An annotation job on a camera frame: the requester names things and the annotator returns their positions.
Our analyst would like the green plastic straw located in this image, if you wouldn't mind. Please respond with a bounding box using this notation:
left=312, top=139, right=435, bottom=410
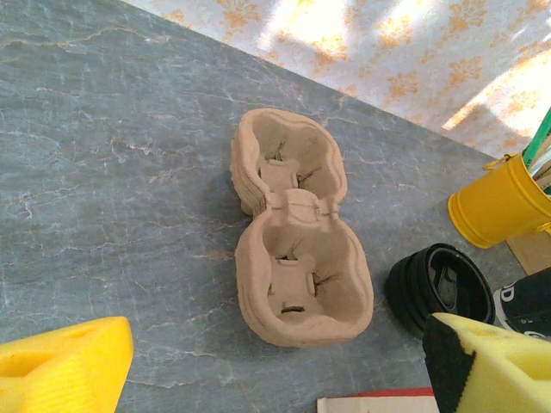
left=523, top=105, right=551, bottom=163

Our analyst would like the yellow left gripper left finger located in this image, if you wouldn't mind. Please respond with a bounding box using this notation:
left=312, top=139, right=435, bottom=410
left=0, top=316, right=135, bottom=413

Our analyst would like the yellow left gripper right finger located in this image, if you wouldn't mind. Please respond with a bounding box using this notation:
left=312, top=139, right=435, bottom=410
left=424, top=311, right=551, bottom=413

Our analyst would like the red white paper bag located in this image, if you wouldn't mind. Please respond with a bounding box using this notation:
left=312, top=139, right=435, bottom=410
left=317, top=386, right=440, bottom=413

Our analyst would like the yellow straw holder tin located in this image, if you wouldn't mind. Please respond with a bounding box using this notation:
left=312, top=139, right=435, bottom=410
left=447, top=152, right=551, bottom=250

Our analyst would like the brown pulp cup carrier stack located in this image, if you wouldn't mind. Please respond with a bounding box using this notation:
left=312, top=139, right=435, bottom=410
left=232, top=108, right=374, bottom=350

